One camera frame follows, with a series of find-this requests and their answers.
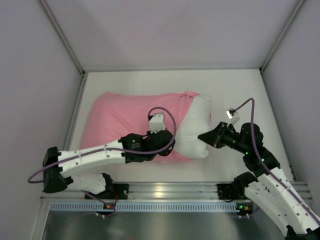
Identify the white pillow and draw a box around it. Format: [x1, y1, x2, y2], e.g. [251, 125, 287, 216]
[172, 95, 212, 162]

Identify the pink floral pillowcase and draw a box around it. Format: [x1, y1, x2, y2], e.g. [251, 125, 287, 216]
[80, 91, 209, 163]

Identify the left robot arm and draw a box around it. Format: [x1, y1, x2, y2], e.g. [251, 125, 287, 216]
[43, 130, 175, 195]

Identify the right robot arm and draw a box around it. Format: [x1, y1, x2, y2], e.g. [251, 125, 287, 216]
[198, 122, 320, 240]

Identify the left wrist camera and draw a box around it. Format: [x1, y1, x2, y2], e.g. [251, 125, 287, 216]
[148, 113, 166, 134]

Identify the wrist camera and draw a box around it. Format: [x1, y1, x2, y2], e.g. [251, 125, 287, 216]
[226, 108, 240, 125]
[148, 113, 166, 134]

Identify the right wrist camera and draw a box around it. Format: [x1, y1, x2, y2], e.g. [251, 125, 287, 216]
[226, 108, 240, 125]

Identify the aluminium front rail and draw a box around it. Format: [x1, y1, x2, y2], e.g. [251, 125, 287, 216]
[40, 181, 313, 202]

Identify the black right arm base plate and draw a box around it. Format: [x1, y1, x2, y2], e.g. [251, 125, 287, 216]
[217, 183, 247, 202]

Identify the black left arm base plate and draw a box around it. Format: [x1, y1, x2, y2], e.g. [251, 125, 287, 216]
[89, 183, 129, 200]

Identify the white slotted cable duct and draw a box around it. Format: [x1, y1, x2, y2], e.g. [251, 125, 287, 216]
[50, 201, 252, 213]

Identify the right aluminium frame post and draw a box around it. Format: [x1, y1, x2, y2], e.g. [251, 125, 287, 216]
[258, 0, 308, 73]

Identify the aluminium frame post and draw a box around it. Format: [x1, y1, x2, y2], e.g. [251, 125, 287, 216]
[258, 0, 308, 73]
[37, 0, 86, 76]

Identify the left aluminium frame post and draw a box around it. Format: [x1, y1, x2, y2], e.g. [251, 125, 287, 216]
[37, 0, 86, 76]

